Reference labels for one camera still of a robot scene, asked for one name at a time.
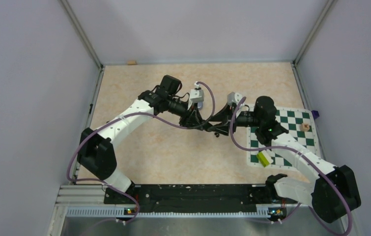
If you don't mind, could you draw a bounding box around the purple object beside table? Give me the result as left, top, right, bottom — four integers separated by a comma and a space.
311, 110, 320, 120

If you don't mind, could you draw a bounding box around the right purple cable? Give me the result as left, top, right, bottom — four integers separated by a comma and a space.
229, 96, 353, 236

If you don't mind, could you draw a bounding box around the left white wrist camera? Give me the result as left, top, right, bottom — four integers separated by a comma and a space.
188, 84, 204, 109

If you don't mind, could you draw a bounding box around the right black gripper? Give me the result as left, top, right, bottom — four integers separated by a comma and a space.
208, 102, 262, 136

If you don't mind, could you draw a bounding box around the lime green white brick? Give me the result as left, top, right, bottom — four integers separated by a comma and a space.
256, 151, 271, 167

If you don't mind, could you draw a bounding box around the wooden letter cube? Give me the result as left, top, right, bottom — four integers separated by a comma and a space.
300, 123, 311, 132

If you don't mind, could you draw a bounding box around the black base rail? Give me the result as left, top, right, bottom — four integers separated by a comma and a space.
104, 184, 278, 213

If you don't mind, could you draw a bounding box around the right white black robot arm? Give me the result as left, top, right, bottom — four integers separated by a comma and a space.
208, 93, 361, 223

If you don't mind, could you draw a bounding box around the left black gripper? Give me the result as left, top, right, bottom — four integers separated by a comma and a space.
167, 95, 204, 130

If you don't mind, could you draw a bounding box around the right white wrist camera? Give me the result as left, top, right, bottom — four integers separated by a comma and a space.
227, 92, 244, 109

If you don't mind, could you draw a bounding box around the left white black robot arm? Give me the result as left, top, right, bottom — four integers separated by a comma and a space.
76, 75, 204, 203

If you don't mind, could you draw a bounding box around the small wooden block at wall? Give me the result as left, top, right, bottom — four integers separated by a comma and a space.
126, 60, 137, 65

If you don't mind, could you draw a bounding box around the green white chessboard mat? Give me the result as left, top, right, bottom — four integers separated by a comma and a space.
246, 107, 321, 171

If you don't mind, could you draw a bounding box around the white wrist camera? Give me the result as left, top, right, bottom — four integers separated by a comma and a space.
227, 92, 244, 109
188, 84, 204, 109

